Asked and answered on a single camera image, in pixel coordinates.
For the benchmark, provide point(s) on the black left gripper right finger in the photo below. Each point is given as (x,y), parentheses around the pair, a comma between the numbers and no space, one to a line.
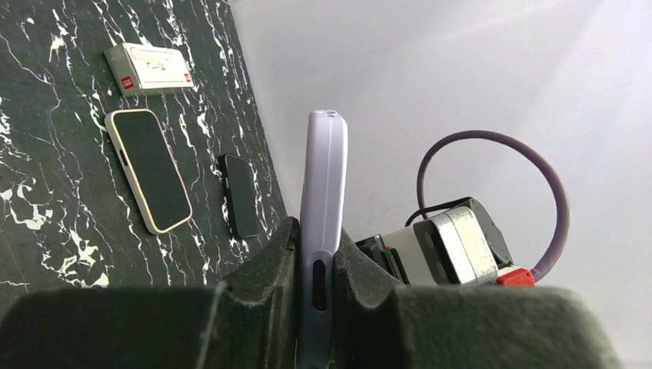
(382,323)

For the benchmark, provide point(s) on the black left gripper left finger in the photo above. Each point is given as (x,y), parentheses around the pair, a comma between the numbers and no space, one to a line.
(248,320)

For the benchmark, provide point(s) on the small black phone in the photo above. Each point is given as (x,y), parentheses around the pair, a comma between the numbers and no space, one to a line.
(238,185)

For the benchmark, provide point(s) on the white box on table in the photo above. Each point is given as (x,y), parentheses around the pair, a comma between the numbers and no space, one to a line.
(148,70)

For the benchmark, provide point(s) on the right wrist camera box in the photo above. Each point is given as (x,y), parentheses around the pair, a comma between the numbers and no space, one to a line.
(459,244)

